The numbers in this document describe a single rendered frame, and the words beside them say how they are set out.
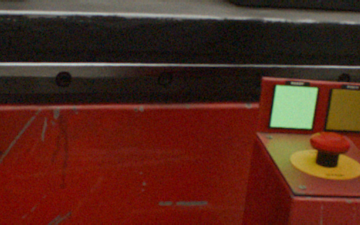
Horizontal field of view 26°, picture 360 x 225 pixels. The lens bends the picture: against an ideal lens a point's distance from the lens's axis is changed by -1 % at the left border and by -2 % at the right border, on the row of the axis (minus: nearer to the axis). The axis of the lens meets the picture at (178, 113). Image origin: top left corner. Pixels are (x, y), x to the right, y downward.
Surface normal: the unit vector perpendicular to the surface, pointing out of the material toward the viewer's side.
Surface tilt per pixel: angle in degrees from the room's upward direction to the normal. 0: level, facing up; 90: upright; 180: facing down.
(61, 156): 90
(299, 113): 90
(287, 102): 90
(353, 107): 90
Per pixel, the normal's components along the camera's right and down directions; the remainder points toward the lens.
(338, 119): 0.13, 0.33
